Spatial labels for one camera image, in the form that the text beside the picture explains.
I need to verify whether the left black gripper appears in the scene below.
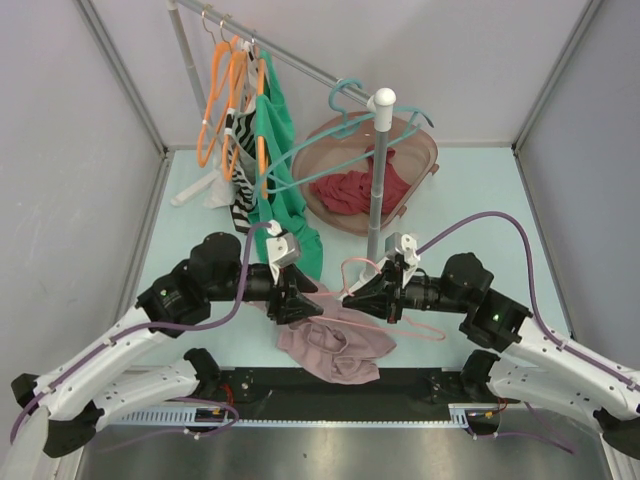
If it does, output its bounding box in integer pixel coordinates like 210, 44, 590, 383
208, 262, 323, 324

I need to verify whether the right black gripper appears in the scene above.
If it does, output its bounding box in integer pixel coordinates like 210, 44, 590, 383
342, 260, 469, 325

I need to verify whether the mauve pink tank top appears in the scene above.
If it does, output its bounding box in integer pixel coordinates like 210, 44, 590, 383
276, 281, 396, 385

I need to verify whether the pink hanger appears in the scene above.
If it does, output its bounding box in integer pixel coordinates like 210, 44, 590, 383
310, 257, 447, 342

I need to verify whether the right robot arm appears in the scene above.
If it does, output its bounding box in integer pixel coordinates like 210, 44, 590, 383
342, 253, 639, 458

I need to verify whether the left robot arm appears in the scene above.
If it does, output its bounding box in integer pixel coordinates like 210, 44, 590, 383
10, 223, 323, 458

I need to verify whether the green tank top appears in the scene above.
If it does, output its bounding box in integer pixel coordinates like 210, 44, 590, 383
249, 51, 324, 280

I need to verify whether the black white striped top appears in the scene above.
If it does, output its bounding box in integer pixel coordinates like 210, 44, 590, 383
224, 41, 257, 234

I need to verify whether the teal hanger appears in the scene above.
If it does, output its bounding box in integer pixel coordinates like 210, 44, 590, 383
256, 78, 434, 199

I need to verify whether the orange hanger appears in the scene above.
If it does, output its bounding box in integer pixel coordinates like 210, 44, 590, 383
251, 40, 270, 200
196, 4, 235, 168
221, 47, 247, 182

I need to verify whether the red garment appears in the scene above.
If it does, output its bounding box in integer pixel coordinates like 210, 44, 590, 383
310, 147, 410, 216

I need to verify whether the brown plastic basket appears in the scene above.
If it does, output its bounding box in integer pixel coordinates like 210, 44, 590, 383
292, 120, 438, 237

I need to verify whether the white garment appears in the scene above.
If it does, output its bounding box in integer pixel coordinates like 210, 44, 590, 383
205, 37, 245, 208

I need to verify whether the grey clothes rack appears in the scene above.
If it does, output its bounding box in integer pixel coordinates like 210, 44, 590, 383
174, 1, 396, 280

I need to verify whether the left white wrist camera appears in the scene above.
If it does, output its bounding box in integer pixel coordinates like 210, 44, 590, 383
265, 220, 301, 283

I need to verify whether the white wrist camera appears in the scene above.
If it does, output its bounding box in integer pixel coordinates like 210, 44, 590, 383
385, 232, 420, 286
265, 220, 301, 283

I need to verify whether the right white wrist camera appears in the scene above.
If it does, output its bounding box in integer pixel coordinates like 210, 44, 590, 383
385, 232, 420, 286

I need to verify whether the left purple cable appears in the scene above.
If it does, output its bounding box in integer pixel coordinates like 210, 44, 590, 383
9, 221, 281, 451

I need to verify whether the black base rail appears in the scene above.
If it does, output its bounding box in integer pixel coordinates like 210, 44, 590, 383
207, 367, 497, 420

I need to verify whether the white cable duct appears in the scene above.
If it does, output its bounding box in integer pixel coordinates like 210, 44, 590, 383
113, 404, 498, 432

